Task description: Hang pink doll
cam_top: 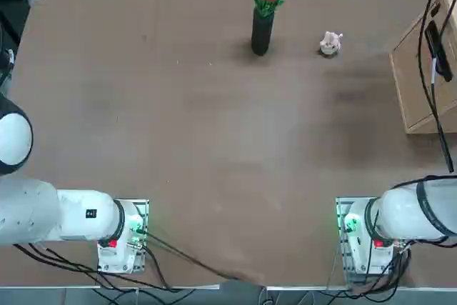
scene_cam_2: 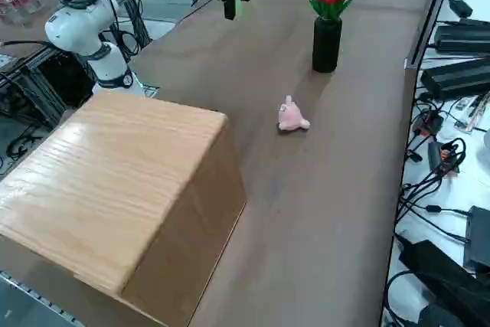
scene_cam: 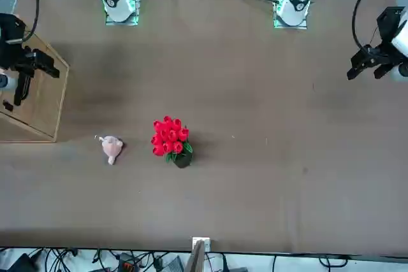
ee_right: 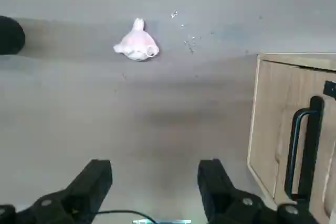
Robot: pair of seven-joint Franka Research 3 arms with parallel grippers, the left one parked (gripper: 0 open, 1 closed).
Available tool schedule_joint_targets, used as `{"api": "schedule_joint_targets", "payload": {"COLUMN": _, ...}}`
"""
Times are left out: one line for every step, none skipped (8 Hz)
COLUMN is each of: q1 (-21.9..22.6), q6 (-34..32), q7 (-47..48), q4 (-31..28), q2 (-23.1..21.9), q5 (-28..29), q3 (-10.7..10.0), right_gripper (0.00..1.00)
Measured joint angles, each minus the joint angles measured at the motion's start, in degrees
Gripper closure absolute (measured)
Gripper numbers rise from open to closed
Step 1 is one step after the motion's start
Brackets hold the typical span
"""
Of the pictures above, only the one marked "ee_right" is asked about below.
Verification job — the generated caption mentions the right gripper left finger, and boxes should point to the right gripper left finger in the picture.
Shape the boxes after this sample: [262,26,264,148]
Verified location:
[0,159,113,224]

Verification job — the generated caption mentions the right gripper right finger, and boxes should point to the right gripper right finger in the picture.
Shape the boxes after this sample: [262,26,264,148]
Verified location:
[197,158,330,224]

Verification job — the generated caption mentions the silver metal key ring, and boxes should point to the silver metal key ring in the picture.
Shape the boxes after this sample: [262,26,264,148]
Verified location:
[146,45,158,58]

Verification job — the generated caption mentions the pink plush doll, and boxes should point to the pink plush doll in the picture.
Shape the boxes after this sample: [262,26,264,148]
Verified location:
[113,18,160,62]

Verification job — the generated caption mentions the light wooden drawer box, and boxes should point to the light wooden drawer box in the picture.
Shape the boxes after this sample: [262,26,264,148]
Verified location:
[247,53,336,224]

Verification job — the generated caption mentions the small black hook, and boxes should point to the small black hook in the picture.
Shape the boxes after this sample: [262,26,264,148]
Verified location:
[323,80,336,97]

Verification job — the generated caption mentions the red tulips in black pot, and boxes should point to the red tulips in black pot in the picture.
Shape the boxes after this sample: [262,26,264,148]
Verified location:
[0,15,26,56]

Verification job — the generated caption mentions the thin black camera cable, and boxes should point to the thin black camera cable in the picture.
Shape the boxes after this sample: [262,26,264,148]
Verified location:
[98,209,158,220]

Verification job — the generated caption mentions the black metal drawer handle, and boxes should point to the black metal drawer handle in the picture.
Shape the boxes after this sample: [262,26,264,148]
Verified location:
[284,95,326,206]

